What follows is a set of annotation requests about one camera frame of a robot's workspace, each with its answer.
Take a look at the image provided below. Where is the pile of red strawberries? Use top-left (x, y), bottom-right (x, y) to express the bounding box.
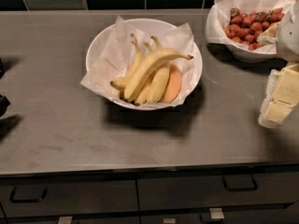
top-left (223, 7), bottom-right (284, 50)

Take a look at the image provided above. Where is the small lower yellow banana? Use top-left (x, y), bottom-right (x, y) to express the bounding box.
top-left (135, 77), bottom-right (152, 105)

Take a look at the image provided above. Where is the white strawberry bowl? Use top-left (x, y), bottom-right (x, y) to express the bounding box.
top-left (206, 5), bottom-right (277, 63)

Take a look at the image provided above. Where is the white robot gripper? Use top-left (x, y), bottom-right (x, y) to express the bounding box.
top-left (257, 2), bottom-right (299, 129)

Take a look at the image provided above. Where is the orange-tinted right banana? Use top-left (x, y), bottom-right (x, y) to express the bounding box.
top-left (161, 63), bottom-right (182, 104)

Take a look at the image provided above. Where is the right drawer front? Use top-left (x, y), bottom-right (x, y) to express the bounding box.
top-left (137, 172), bottom-right (299, 211)

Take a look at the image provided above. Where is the lower drawer black handle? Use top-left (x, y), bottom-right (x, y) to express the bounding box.
top-left (199, 213), bottom-right (224, 224)

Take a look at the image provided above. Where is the right black drawer handle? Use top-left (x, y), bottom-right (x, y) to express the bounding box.
top-left (221, 175), bottom-right (258, 192)

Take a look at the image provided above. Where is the left black drawer handle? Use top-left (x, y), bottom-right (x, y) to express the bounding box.
top-left (9, 186), bottom-right (48, 203)

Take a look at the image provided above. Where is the paper liner under strawberries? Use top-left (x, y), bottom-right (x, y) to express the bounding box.
top-left (213, 0), bottom-right (295, 16)

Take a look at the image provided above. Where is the left drawer front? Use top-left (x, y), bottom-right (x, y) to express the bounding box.
top-left (0, 181), bottom-right (138, 217)

